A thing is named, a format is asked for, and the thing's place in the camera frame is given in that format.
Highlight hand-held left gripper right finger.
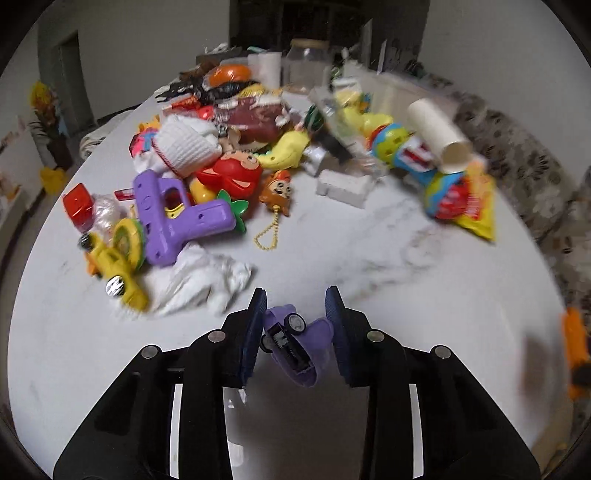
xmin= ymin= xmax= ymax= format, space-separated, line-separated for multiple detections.
xmin=324 ymin=286 xmax=541 ymax=480

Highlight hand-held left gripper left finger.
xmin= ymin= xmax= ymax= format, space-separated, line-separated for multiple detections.
xmin=53 ymin=287 xmax=269 ymax=480

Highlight purple toy car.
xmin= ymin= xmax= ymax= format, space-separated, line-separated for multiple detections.
xmin=261 ymin=304 xmax=335 ymax=388

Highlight large crumpled white tissue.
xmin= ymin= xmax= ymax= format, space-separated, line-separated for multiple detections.
xmin=151 ymin=244 xmax=253 ymax=318

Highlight green flower toy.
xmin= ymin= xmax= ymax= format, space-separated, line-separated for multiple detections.
xmin=216 ymin=189 xmax=249 ymax=234

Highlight yellow toy car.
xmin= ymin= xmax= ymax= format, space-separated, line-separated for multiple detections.
xmin=78 ymin=217 xmax=151 ymax=315

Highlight purple toy gun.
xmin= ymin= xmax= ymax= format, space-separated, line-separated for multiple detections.
xmin=133 ymin=169 xmax=238 ymax=267

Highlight white foam block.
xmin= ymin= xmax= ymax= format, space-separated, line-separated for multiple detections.
xmin=316 ymin=168 xmax=377 ymax=209

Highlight red monkey toy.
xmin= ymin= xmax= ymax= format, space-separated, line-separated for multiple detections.
xmin=194 ymin=151 xmax=264 ymax=204

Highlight yellow banana toy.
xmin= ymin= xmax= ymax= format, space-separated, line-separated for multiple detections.
xmin=256 ymin=129 xmax=311 ymax=171

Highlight clear plastic bag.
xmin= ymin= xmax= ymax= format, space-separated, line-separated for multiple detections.
xmin=92 ymin=194 xmax=129 ymax=232

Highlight black white tube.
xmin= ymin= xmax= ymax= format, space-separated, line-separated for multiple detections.
xmin=302 ymin=122 xmax=357 ymax=177

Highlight red white striped toy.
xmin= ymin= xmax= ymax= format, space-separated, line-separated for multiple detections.
xmin=396 ymin=134 xmax=438 ymax=175

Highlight colourful ball toy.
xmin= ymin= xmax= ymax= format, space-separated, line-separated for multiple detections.
xmin=367 ymin=122 xmax=413 ymax=169

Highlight white knitted glove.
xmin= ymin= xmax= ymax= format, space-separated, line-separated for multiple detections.
xmin=151 ymin=114 xmax=223 ymax=179

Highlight brown snack bag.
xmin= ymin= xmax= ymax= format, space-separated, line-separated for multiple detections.
xmin=215 ymin=97 xmax=290 ymax=151

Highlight red lidded box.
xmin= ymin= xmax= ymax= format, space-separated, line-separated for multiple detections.
xmin=62 ymin=183 xmax=100 ymax=232

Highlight pink doll toy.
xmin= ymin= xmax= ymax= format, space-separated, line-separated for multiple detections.
xmin=128 ymin=121 xmax=162 ymax=161

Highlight yellow duck toy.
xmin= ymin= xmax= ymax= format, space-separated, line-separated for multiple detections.
xmin=333 ymin=90 xmax=394 ymax=136

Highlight paper cup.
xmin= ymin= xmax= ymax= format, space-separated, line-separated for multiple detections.
xmin=407 ymin=98 xmax=475 ymax=176

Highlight clear spout pouch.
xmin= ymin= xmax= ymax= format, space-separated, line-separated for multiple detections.
xmin=308 ymin=78 xmax=365 ymax=139

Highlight orange red plush toy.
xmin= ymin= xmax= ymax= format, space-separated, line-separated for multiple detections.
xmin=561 ymin=307 xmax=591 ymax=401

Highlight small yellow snack bag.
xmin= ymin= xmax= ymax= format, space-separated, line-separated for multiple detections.
xmin=238 ymin=87 xmax=283 ymax=101

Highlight folded white towel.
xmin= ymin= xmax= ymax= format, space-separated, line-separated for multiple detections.
xmin=79 ymin=108 xmax=139 ymax=158

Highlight yellow potty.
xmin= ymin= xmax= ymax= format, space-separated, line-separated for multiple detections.
xmin=39 ymin=166 xmax=68 ymax=193

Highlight black dragon toy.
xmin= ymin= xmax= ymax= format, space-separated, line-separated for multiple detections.
xmin=154 ymin=79 xmax=205 ymax=103

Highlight white storage box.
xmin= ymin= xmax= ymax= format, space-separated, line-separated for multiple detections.
xmin=342 ymin=60 xmax=458 ymax=114

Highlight floral sofa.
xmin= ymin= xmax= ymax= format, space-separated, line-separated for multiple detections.
xmin=402 ymin=58 xmax=591 ymax=333

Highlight orange bagged item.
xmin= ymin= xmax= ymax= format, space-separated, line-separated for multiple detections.
xmin=205 ymin=65 xmax=254 ymax=88

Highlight glass jar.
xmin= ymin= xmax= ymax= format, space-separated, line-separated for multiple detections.
xmin=281 ymin=39 xmax=332 ymax=95

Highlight grey tissue box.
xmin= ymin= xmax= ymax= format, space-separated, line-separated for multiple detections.
xmin=196 ymin=44 xmax=250 ymax=65

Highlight potted yellow flowers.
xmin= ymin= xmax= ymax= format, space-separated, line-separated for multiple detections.
xmin=28 ymin=80 xmax=75 ymax=170

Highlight grey interior door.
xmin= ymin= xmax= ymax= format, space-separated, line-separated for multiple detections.
xmin=39 ymin=32 xmax=98 ymax=134

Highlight dark display cabinet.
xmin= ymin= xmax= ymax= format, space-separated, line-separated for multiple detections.
xmin=229 ymin=0 xmax=430 ymax=61

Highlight small monkey keychain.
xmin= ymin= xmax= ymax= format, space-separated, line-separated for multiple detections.
xmin=253 ymin=170 xmax=294 ymax=252

